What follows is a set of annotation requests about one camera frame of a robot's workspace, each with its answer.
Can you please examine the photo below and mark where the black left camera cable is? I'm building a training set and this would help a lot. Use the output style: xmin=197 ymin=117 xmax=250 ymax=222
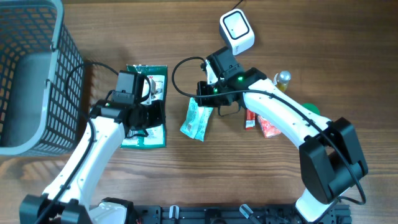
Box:
xmin=32 ymin=61 xmax=121 ymax=224

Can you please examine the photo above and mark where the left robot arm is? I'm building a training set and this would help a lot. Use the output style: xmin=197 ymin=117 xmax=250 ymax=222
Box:
xmin=19 ymin=70 xmax=164 ymax=223

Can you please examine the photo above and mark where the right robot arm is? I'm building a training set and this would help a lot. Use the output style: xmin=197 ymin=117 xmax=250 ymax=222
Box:
xmin=197 ymin=47 xmax=368 ymax=222

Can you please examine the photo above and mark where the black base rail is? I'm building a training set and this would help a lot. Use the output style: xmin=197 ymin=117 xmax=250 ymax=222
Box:
xmin=83 ymin=203 xmax=352 ymax=224

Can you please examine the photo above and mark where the dark grey mesh basket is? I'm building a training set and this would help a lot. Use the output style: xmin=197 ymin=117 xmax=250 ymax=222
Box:
xmin=1 ymin=1 xmax=85 ymax=157

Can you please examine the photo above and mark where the small yellow bottle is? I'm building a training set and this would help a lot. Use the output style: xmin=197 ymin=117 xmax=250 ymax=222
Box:
xmin=273 ymin=70 xmax=292 ymax=92

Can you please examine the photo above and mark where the red white tube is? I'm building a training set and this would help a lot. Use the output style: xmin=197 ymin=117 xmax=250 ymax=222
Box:
xmin=244 ymin=110 xmax=256 ymax=129

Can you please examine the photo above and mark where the green lid jar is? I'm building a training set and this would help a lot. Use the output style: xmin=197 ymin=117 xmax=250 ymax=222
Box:
xmin=302 ymin=103 xmax=320 ymax=115

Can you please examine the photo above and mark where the white barcode scanner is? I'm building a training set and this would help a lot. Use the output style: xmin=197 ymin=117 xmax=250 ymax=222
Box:
xmin=219 ymin=9 xmax=255 ymax=56

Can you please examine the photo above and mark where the black right camera cable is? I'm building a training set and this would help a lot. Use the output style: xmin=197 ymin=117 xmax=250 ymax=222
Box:
xmin=171 ymin=56 xmax=367 ymax=206

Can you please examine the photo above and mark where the light teal sachet pack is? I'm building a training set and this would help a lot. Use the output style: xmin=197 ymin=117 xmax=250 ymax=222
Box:
xmin=180 ymin=98 xmax=213 ymax=142

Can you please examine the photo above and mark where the black camera cable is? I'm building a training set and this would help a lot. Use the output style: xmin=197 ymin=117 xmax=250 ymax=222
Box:
xmin=171 ymin=56 xmax=367 ymax=206
xmin=32 ymin=61 xmax=121 ymax=224

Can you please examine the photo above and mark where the green package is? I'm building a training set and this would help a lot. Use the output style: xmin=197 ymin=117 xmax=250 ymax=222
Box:
xmin=121 ymin=65 xmax=168 ymax=149

